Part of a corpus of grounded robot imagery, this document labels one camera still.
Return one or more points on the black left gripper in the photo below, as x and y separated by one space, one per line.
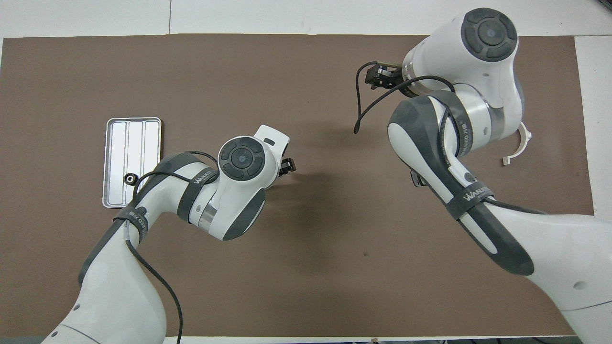
284 168

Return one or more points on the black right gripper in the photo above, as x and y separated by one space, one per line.
389 79

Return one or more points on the large black bearing gear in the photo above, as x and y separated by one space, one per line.
129 178

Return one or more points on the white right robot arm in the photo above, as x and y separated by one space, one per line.
550 239

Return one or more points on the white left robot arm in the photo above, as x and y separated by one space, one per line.
119 296

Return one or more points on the silver metal tray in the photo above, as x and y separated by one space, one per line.
124 148

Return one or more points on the brown table mat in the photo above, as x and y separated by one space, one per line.
311 229

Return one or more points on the short rectangular grey brake pad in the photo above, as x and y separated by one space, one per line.
416 180

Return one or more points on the white curved plastic bracket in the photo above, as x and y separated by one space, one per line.
524 143

